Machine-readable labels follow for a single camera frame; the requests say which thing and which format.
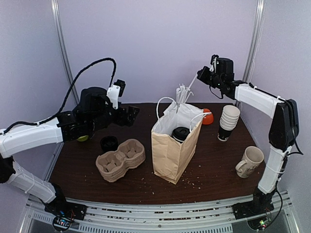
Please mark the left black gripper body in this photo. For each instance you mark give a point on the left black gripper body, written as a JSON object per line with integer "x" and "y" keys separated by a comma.
{"x": 120, "y": 119}

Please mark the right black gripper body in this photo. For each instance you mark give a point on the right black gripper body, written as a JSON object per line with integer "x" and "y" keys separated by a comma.
{"x": 205, "y": 75}

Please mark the black plastic cup lid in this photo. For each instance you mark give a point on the black plastic cup lid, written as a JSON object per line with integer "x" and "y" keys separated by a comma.
{"x": 181, "y": 132}

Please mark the brown pulp cup carrier stack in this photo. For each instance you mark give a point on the brown pulp cup carrier stack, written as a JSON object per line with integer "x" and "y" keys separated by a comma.
{"x": 113, "y": 165}

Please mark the black paper coffee cup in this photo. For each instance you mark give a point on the black paper coffee cup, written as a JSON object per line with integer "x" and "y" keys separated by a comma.
{"x": 179, "y": 139}

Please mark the brown paper takeout bag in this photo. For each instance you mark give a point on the brown paper takeout bag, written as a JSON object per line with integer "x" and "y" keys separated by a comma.
{"x": 171, "y": 157}

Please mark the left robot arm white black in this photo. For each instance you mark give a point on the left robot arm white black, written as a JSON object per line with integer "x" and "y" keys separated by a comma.
{"x": 97, "y": 109}

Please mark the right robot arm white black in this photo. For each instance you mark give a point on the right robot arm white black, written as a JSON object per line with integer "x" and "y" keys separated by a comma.
{"x": 284, "y": 128}

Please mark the glass jar of straws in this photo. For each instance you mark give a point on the glass jar of straws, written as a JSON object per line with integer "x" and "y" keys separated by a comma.
{"x": 183, "y": 93}

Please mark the orange small bowl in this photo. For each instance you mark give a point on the orange small bowl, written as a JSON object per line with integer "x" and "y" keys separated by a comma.
{"x": 208, "y": 118}

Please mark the green small bowl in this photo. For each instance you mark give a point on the green small bowl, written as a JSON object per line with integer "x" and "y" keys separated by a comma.
{"x": 83, "y": 138}

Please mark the stack of paper cups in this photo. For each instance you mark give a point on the stack of paper cups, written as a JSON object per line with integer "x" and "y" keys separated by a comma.
{"x": 228, "y": 121}

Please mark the beige ceramic mug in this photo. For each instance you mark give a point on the beige ceramic mug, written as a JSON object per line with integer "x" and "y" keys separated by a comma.
{"x": 251, "y": 159}

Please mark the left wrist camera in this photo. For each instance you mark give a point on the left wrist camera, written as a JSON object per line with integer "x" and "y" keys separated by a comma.
{"x": 115, "y": 91}

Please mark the right aluminium frame post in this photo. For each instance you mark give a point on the right aluminium frame post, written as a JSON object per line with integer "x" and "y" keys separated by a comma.
{"x": 255, "y": 41}

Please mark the aluminium frame post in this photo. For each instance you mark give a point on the aluminium frame post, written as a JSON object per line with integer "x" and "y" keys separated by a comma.
{"x": 61, "y": 40}
{"x": 255, "y": 41}

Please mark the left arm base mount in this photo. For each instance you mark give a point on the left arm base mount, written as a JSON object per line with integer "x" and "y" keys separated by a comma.
{"x": 65, "y": 213}

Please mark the left aluminium frame post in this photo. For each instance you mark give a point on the left aluminium frame post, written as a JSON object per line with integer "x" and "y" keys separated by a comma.
{"x": 61, "y": 40}

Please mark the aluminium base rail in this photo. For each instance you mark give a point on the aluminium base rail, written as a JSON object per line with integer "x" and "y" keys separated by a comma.
{"x": 201, "y": 217}

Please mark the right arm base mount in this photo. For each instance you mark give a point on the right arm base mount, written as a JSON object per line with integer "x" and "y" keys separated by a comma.
{"x": 253, "y": 210}

